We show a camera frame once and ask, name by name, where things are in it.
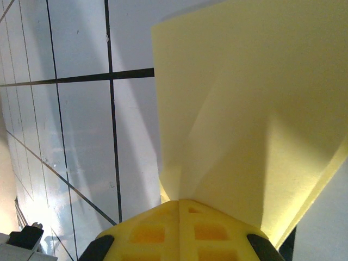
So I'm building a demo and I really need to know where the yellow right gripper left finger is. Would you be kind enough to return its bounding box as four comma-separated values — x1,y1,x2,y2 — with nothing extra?
78,200,181,261

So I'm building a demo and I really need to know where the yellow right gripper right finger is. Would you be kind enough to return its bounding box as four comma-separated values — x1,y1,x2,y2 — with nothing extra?
179,198,285,261

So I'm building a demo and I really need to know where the yellow paper sheet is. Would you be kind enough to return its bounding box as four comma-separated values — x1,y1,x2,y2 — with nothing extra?
151,0,348,250

